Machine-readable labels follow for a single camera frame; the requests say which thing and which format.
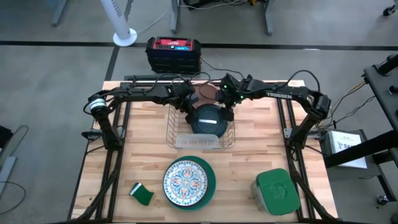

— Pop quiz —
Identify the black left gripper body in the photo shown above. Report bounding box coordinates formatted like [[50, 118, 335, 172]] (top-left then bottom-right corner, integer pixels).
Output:
[[169, 82, 199, 110]]

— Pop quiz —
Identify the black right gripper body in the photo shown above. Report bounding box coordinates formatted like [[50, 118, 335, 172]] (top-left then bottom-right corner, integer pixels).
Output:
[[215, 73, 251, 108]]

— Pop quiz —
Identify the dark blue-green plate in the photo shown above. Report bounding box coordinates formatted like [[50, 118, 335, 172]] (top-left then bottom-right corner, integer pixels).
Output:
[[189, 103, 230, 139]]

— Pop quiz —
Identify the pink plate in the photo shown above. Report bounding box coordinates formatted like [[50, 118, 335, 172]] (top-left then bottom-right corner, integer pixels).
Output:
[[198, 82, 221, 108]]

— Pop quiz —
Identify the silver wire dish rack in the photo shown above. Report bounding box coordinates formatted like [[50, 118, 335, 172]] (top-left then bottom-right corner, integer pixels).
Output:
[[165, 79, 236, 150]]

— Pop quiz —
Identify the floral patterned white plate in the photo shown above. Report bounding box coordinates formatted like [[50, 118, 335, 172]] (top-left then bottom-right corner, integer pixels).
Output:
[[163, 159, 208, 207]]

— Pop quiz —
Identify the large teal green plate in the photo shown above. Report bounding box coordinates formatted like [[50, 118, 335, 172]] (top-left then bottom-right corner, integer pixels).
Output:
[[163, 155, 217, 212]]

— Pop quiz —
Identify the translucent plastic cutlery holder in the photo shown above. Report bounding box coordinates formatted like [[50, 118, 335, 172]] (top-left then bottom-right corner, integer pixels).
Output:
[[175, 133, 220, 149]]

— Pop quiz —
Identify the red black power station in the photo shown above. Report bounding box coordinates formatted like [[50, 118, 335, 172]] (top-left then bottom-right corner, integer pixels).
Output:
[[145, 36, 202, 76]]

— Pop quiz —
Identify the grey desk leg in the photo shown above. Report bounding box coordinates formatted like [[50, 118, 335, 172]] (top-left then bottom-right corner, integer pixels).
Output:
[[50, 0, 70, 27], [263, 0, 275, 35], [169, 0, 183, 34]]

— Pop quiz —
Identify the white tower fan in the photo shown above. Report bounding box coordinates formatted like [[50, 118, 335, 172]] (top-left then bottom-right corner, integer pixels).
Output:
[[99, 0, 138, 47]]

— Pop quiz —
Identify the green lid plastic container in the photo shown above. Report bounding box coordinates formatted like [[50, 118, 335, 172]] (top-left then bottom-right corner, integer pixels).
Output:
[[251, 167, 302, 217]]

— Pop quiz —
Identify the green white sponge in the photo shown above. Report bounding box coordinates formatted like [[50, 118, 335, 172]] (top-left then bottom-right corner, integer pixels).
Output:
[[129, 182, 155, 207]]

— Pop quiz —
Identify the white printed box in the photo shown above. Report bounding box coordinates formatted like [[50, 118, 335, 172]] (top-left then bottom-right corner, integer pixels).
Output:
[[328, 130, 368, 170]]

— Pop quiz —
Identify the black side stand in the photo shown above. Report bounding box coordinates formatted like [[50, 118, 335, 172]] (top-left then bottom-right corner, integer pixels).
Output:
[[322, 53, 398, 206]]

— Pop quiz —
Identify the black caster wheel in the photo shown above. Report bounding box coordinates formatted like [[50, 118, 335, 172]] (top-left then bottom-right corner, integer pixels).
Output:
[[382, 3, 398, 17]]

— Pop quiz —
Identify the black power cable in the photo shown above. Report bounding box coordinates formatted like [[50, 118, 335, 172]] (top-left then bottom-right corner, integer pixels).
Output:
[[200, 57, 246, 78]]

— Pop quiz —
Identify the black aluminium table frame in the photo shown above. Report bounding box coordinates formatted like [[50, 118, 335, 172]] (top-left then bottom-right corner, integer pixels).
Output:
[[67, 73, 338, 223]]

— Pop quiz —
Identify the coloured cable bundle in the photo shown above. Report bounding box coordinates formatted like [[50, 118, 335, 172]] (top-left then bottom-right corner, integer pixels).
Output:
[[329, 77, 377, 125]]

